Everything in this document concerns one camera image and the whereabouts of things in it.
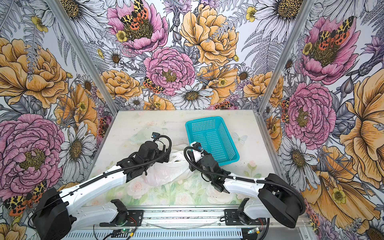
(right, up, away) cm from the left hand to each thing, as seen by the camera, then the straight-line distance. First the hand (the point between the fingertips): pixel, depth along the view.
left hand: (161, 152), depth 83 cm
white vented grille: (-12, -36, -13) cm, 40 cm away
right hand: (+15, -2, -1) cm, 15 cm away
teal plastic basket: (+31, +8, +25) cm, 41 cm away
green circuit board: (-14, -35, -12) cm, 39 cm away
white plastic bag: (0, -11, -4) cm, 11 cm away
